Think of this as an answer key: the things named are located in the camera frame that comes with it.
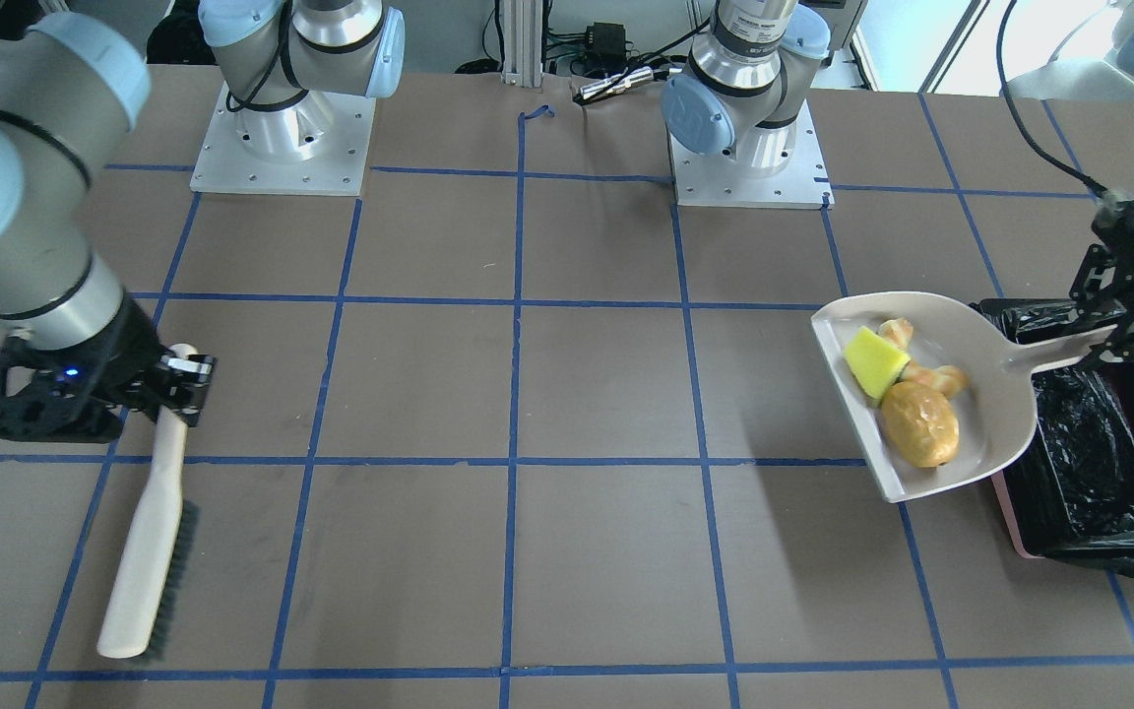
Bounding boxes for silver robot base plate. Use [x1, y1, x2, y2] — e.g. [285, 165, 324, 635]
[667, 103, 836, 210]
[191, 88, 376, 197]

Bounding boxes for black bag lined trash bin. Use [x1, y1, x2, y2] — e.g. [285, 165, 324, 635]
[971, 295, 1134, 586]

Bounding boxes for beige hand brush black bristles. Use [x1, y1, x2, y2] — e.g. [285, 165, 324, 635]
[95, 343, 215, 660]

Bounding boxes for black power adapter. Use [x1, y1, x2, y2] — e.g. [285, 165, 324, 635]
[584, 22, 627, 66]

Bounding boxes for beige plastic dustpan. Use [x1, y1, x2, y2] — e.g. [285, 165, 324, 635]
[811, 292, 1110, 503]

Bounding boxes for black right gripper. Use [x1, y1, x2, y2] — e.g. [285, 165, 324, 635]
[0, 296, 218, 444]

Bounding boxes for yellow potato-shaped bread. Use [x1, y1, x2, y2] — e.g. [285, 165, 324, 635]
[879, 381, 962, 470]

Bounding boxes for aluminium profile post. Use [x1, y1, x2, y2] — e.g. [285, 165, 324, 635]
[496, 1, 545, 90]

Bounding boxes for yellow green sponge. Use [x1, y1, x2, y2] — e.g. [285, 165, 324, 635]
[843, 326, 911, 407]

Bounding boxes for twisted croissant bread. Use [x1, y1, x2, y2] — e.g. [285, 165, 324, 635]
[877, 316, 971, 399]

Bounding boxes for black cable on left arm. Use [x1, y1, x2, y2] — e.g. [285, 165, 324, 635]
[995, 0, 1114, 203]

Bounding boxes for silver cylindrical connector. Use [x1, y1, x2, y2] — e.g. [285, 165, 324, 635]
[572, 66, 666, 105]

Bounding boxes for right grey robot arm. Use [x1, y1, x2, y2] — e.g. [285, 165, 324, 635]
[0, 12, 217, 444]

